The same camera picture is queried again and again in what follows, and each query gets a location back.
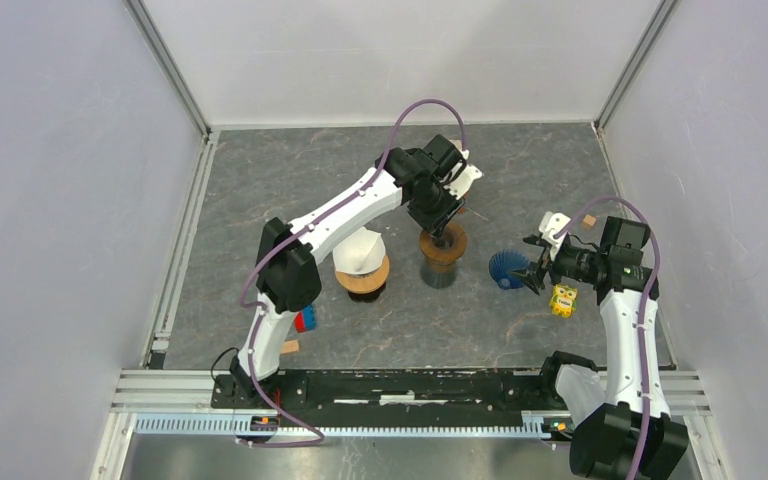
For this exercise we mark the blue ribbed cone dripper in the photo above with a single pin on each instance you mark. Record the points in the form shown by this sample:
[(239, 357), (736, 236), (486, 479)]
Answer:
[(501, 265)]

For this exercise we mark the white paper coffee filter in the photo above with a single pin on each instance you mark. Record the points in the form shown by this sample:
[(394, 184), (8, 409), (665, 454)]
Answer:
[(361, 253)]

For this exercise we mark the small wooden cube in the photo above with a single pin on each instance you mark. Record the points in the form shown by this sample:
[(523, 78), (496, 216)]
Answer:
[(588, 222)]

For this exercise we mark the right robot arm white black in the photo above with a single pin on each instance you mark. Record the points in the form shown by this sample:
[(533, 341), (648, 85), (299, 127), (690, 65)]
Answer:
[(622, 425)]

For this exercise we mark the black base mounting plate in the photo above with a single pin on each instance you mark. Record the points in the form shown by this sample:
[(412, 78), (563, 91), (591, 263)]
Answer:
[(382, 398)]

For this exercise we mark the long wooden block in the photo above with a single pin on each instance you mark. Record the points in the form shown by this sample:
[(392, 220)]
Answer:
[(290, 347)]

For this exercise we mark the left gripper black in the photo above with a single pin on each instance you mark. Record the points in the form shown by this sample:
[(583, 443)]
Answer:
[(434, 224)]

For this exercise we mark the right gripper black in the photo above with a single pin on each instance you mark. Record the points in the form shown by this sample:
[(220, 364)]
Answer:
[(535, 273)]

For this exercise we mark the aluminium frame rail front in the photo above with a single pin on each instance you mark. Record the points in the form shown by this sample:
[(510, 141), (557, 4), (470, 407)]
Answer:
[(178, 402)]

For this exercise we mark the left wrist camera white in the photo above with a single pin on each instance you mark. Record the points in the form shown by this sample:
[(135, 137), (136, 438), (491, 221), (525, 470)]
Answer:
[(462, 175)]

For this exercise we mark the dark wooden ring holder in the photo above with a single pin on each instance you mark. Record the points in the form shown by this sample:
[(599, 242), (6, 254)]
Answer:
[(444, 250)]

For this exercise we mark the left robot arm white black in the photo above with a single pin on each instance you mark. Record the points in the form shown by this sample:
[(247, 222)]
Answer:
[(286, 275)]

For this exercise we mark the grey glass carafe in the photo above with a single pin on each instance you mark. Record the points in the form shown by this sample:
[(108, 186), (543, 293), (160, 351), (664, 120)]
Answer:
[(438, 276)]

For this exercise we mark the red blue lego brick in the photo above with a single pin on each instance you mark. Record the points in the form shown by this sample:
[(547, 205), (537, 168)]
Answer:
[(305, 320)]

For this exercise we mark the light wooden ring holder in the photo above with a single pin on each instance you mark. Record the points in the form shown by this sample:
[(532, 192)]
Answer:
[(366, 283)]

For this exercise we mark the yellow owl toy block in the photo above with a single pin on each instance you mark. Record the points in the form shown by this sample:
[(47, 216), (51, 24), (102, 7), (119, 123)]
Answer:
[(563, 301)]

